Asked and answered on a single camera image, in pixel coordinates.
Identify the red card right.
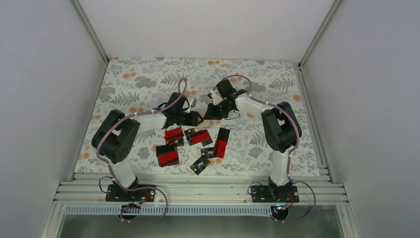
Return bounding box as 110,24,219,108
212,140,227,159

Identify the beige leather card holder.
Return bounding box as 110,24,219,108
196,105,214,129

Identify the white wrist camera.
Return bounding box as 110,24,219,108
208,89,223,105
188,98,197,108

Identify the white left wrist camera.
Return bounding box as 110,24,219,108
188,98,197,108

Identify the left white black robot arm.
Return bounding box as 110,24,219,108
92,92,204,201

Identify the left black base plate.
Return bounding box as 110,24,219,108
105,184,156,202

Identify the red black card centre top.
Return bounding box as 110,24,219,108
184,128,213,146

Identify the aluminium rail frame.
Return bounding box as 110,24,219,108
41,173,360,238

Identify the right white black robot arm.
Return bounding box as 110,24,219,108
204,78,302,202

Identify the black chip cards cluster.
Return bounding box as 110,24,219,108
190,147,214,175

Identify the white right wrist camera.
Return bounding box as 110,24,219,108
208,89,223,105

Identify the floral patterned table mat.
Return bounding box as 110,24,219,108
75,57,321,177

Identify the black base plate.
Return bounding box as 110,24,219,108
251,185,300,203
105,184,156,202

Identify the red card upper left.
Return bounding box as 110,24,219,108
164,127,184,144

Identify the plain black card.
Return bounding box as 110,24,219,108
217,127,230,143

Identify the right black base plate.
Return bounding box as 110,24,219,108
251,185,300,203

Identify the black red card left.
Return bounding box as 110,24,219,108
156,145,179,168

